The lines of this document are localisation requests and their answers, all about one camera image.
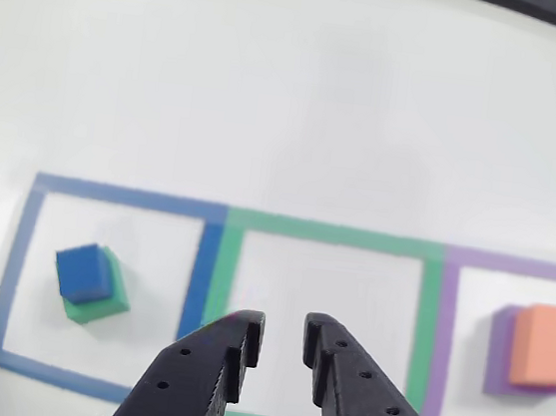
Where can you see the small blue foam cube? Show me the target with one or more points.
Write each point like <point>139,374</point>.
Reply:
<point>82,271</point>

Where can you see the blue tape square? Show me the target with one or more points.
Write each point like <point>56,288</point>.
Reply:
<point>195,269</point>

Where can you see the purple foam block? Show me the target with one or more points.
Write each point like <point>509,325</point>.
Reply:
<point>498,353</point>

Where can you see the green tape square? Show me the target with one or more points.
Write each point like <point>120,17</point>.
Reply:
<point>427,310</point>

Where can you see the green foam cube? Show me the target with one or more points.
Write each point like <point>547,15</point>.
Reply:
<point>106,306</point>

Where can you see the black power strip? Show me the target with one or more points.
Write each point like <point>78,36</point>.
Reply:
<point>532,6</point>

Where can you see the purple tape square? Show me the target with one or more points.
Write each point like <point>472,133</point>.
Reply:
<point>441,337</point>

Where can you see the orange foam block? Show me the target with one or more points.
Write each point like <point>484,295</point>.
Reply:
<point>549,344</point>

